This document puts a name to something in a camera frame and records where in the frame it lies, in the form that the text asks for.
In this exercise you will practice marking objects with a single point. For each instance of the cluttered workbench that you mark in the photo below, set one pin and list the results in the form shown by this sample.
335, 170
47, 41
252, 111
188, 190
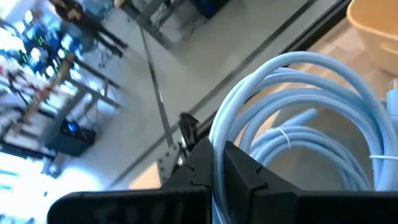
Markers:
37, 77

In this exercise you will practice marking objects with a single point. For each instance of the orange plastic bin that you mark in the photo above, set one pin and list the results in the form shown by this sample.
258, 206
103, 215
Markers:
376, 34

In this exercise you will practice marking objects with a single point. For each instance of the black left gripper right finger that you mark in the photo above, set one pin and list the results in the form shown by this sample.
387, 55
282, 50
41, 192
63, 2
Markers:
280, 205

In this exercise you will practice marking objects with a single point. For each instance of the black box with blue light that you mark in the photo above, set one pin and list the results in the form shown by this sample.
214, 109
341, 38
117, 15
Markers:
71, 138

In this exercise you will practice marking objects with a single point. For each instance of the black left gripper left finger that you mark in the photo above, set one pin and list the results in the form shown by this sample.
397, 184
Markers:
140, 207

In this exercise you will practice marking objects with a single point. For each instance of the person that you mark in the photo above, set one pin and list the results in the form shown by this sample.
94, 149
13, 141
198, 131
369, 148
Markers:
81, 15

